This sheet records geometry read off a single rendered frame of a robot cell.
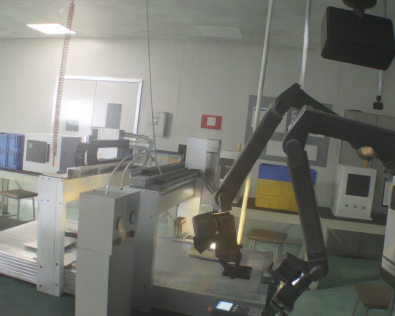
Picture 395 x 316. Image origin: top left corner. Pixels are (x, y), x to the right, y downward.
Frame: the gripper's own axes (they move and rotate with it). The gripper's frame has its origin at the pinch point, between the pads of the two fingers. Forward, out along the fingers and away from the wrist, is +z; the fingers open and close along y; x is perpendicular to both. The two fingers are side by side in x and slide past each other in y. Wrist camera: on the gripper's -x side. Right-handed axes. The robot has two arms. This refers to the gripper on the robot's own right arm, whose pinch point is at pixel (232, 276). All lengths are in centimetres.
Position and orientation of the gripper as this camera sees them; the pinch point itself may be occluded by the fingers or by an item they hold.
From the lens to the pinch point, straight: 127.2
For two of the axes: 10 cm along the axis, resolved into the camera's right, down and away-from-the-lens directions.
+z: 1.4, 9.9, 0.0
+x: 9.5, -1.3, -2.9
